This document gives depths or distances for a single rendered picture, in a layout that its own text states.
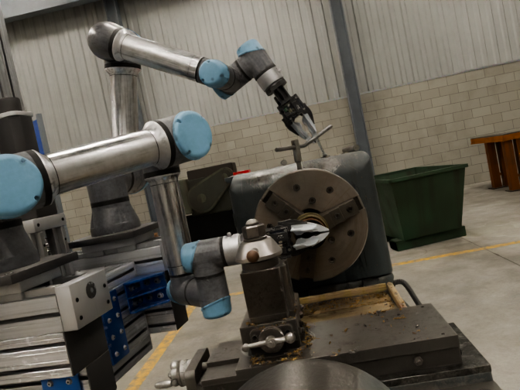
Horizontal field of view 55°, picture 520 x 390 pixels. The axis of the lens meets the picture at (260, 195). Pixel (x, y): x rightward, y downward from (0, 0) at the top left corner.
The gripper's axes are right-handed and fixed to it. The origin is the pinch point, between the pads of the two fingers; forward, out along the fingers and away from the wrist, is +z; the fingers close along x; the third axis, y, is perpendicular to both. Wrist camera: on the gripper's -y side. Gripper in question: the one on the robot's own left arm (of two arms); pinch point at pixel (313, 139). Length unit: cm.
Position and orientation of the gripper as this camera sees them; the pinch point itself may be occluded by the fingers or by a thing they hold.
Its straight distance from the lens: 156.5
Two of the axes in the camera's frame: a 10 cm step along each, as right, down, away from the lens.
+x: 8.1, -5.8, -1.2
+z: 5.9, 8.1, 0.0
